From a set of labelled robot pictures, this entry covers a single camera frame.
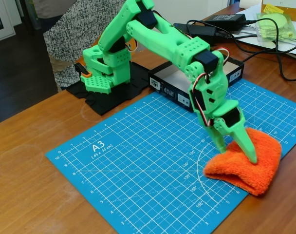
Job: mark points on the green gripper black servo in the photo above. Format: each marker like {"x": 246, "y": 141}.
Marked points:
{"x": 226, "y": 112}

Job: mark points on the orange terry wristband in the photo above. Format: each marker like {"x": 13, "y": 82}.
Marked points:
{"x": 257, "y": 175}

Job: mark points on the green 3D-printed robot arm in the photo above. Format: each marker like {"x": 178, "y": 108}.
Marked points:
{"x": 157, "y": 39}

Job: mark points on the dark blue cardboard box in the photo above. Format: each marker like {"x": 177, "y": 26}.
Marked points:
{"x": 170, "y": 92}

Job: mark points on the blue A3 cutting mat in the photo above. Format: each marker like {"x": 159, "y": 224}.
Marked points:
{"x": 148, "y": 165}

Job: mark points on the white paper sheets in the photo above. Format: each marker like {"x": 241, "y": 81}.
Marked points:
{"x": 255, "y": 41}

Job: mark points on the black power adapter blue light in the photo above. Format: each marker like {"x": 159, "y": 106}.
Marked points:
{"x": 204, "y": 30}

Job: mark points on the black flat power adapter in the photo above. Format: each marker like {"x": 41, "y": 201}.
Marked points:
{"x": 226, "y": 20}

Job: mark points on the clear bag green printed parts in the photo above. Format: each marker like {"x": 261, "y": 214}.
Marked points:
{"x": 274, "y": 26}

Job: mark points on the black base cloth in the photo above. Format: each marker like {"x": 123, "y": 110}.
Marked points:
{"x": 101, "y": 102}

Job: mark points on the yellow sticky note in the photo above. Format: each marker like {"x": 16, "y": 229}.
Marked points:
{"x": 273, "y": 9}

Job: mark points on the brown cardboard package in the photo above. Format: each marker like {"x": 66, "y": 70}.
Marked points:
{"x": 292, "y": 9}

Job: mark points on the person in speckled grey garment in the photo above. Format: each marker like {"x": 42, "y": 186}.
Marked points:
{"x": 65, "y": 36}

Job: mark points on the white door frame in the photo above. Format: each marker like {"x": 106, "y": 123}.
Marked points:
{"x": 6, "y": 26}

